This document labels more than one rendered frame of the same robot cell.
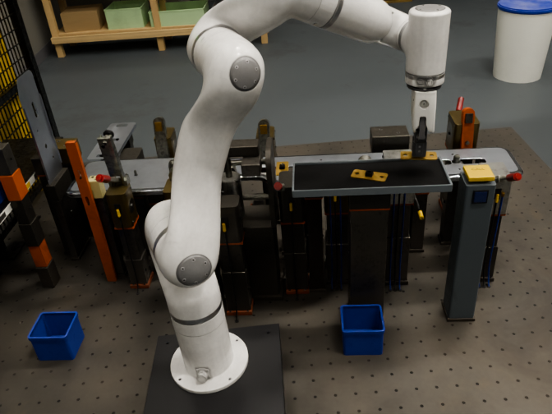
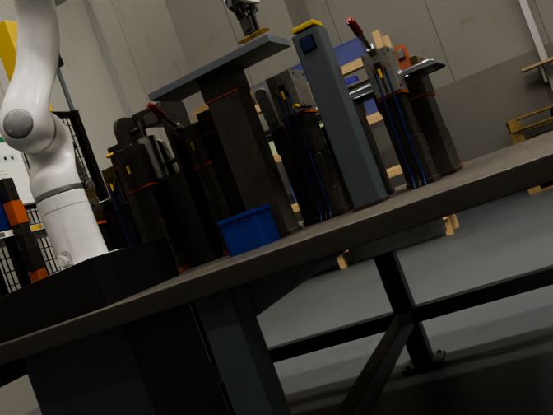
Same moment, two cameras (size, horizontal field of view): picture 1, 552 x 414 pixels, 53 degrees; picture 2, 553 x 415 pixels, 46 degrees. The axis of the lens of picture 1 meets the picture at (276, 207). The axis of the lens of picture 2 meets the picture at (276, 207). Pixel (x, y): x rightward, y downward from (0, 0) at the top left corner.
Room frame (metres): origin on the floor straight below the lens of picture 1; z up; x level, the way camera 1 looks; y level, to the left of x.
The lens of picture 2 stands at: (-0.43, -0.82, 0.75)
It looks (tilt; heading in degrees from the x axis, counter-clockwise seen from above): 1 degrees up; 20
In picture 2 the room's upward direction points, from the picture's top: 20 degrees counter-clockwise
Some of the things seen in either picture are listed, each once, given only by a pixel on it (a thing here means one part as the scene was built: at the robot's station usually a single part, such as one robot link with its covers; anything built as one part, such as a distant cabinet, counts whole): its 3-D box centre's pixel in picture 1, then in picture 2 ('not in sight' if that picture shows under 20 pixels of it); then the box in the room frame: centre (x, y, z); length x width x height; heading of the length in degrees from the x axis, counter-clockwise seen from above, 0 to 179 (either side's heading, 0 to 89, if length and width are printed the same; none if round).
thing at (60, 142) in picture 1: (76, 189); not in sight; (1.70, 0.70, 0.88); 0.08 x 0.08 x 0.36; 85
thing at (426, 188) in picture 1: (368, 176); (218, 70); (1.15, -0.23, 1.16); 0.37 x 0.14 x 0.02; 85
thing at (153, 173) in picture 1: (288, 168); (234, 151); (1.51, -0.05, 1.00); 1.38 x 0.22 x 0.02; 85
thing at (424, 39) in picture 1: (426, 39); not in sight; (1.16, -0.35, 1.48); 0.09 x 0.08 x 0.13; 20
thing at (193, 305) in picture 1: (181, 256); (47, 154); (0.96, 0.22, 1.10); 0.19 x 0.12 x 0.24; 21
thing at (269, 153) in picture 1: (246, 222); (174, 185); (1.31, 0.09, 0.95); 0.18 x 0.13 x 0.49; 85
